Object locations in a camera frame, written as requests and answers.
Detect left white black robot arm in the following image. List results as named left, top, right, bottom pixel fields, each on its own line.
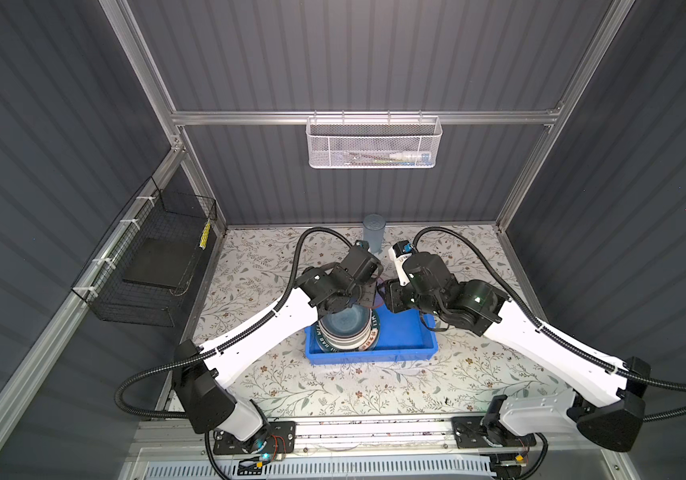
left=173, top=240, right=383, bottom=450

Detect blue translucent cup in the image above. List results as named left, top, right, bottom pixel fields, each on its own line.
left=363, top=214, right=386, bottom=254

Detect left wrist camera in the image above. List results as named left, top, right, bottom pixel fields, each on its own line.
left=353, top=240, right=370, bottom=254

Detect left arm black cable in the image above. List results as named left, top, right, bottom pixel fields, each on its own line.
left=114, top=226, right=356, bottom=480

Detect blue plastic bin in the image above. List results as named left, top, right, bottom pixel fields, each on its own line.
left=305, top=306, right=438, bottom=365

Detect black pad in basket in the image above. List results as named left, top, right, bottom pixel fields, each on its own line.
left=122, top=238, right=197, bottom=289

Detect black wire basket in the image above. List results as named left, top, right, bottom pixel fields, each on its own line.
left=72, top=181, right=218, bottom=328

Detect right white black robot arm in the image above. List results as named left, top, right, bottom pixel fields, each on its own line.
left=385, top=243, right=645, bottom=452

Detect floral table mat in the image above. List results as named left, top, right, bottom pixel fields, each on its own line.
left=194, top=228, right=566, bottom=417

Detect pens in mesh basket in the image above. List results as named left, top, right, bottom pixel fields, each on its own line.
left=343, top=151, right=433, bottom=167

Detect white plate green rim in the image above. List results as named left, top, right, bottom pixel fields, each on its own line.
left=311, top=311, right=381, bottom=353

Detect pink ceramic bowl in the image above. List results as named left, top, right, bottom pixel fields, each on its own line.
left=315, top=324, right=379, bottom=352

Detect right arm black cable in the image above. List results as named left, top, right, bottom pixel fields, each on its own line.
left=411, top=226, right=686, bottom=422

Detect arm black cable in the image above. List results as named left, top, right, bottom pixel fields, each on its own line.
left=411, top=226, right=686, bottom=422
left=114, top=226, right=356, bottom=480

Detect white wire mesh basket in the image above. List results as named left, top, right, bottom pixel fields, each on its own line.
left=305, top=114, right=443, bottom=170

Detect pink translucent cup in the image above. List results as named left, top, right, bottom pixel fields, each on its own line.
left=375, top=278, right=391, bottom=302

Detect dark blue ceramic bowl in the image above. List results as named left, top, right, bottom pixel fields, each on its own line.
left=319, top=305, right=372, bottom=340

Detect yellow tag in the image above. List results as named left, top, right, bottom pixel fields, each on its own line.
left=198, top=220, right=212, bottom=250

